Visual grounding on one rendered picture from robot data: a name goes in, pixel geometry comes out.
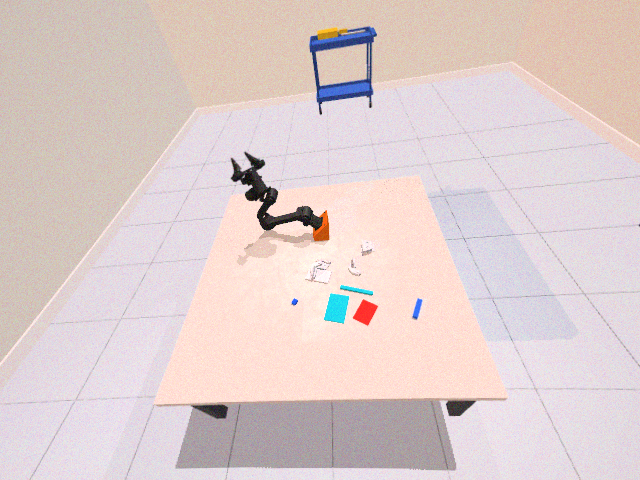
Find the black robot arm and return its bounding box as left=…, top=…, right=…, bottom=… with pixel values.
left=245, top=180, right=323, bottom=231

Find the blue rectangular block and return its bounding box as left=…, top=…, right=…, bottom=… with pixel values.
left=412, top=298, right=423, bottom=319

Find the cyan flat rectangular plate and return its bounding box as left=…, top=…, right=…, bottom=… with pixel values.
left=324, top=293, right=349, bottom=323

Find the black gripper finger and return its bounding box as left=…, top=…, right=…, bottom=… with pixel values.
left=231, top=158, right=242, bottom=175
left=244, top=152, right=260, bottom=167

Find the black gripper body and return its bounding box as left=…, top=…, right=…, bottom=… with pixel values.
left=231, top=160, right=265, bottom=186

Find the cyan flat bar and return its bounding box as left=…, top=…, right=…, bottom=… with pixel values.
left=340, top=285, right=373, bottom=295

